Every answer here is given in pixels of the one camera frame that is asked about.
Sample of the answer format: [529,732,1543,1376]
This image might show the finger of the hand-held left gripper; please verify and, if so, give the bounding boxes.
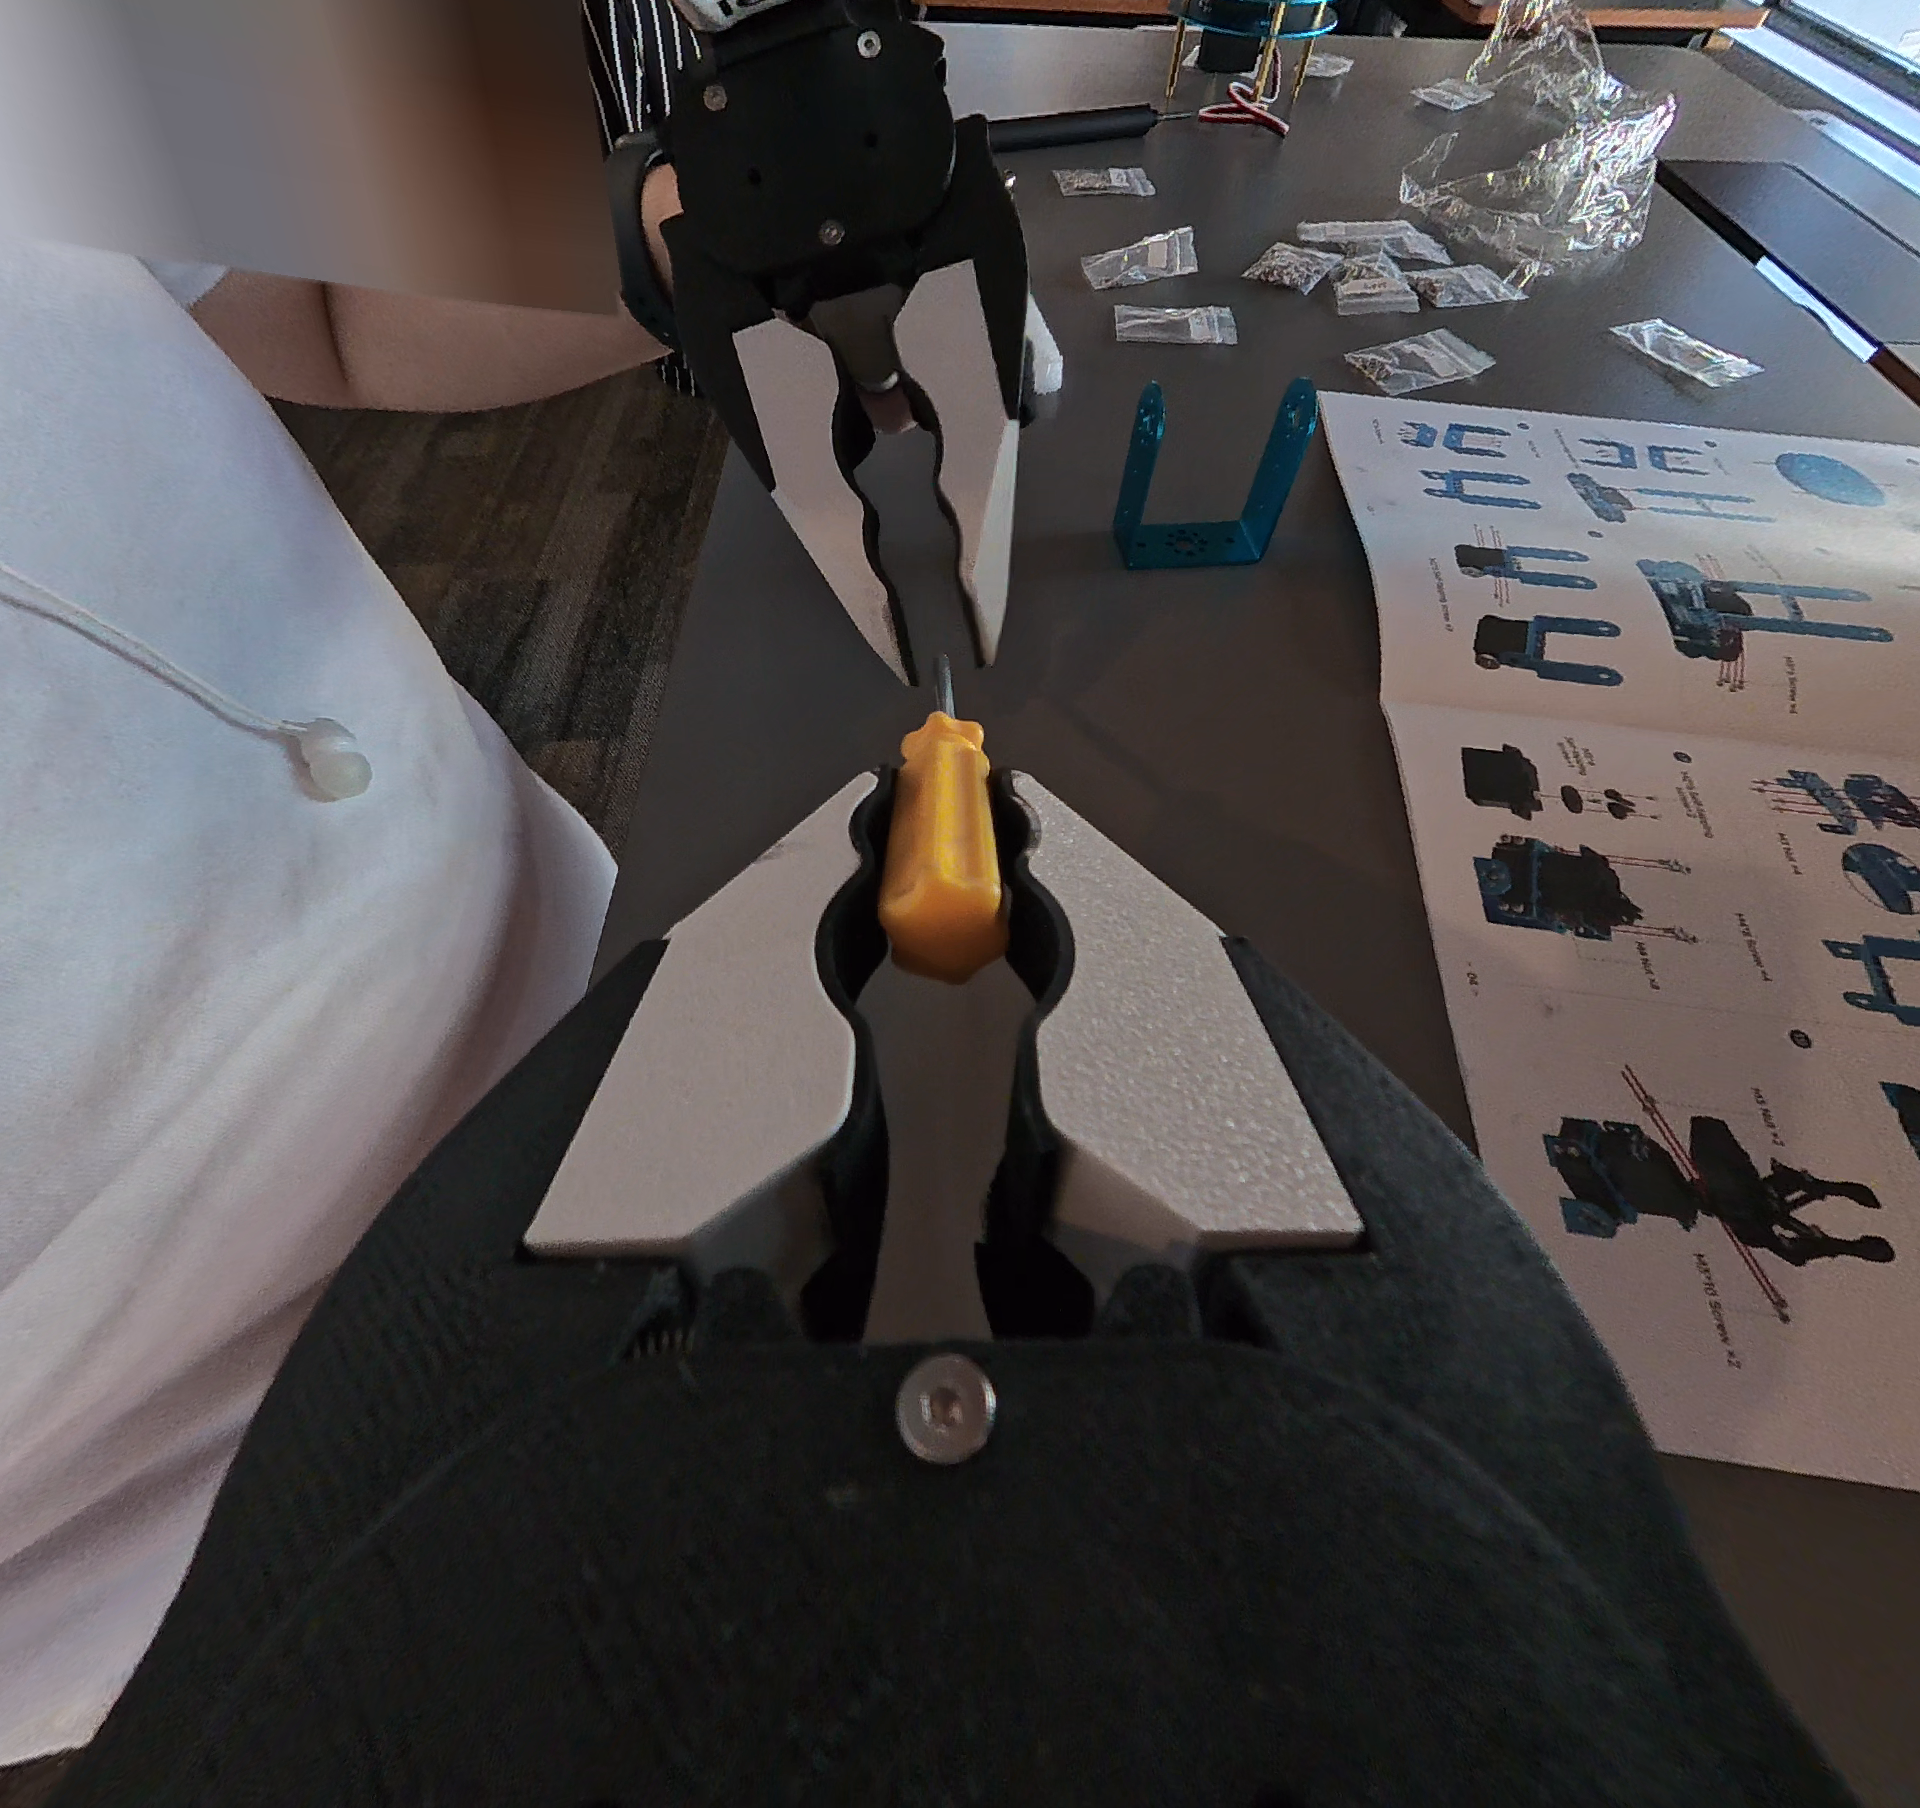
[903,258,1027,671]
[733,309,921,688]

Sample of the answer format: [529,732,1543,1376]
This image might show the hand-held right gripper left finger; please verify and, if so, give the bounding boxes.
[522,772,902,1338]

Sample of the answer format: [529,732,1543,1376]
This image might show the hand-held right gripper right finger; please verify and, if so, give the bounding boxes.
[978,759,1373,1338]

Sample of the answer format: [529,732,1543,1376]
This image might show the long blue U bracket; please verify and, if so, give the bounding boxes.
[1108,375,1322,574]

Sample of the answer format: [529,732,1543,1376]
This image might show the orange-handled screwdriver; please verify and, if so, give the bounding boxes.
[877,657,1007,983]

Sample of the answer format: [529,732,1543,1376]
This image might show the person's left forearm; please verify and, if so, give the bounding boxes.
[188,270,674,415]

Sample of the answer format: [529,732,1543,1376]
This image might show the striped jacket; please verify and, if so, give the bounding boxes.
[580,0,710,155]

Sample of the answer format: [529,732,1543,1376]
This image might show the scattered small clear screw bags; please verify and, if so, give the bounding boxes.
[1049,50,1766,393]

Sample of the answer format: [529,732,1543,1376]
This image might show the black pen-shaped screwdriver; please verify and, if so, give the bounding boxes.
[989,104,1202,160]

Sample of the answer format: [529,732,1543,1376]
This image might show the printed instruction booklet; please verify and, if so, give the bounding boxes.
[1314,389,1920,1489]

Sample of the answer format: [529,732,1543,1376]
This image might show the crumpled clear plastic wrap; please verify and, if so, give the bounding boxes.
[1400,0,1680,289]

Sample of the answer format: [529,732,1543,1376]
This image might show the black wrist strap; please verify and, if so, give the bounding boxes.
[606,143,685,350]

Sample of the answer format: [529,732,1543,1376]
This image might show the thin white cable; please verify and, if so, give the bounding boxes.
[0,560,375,802]

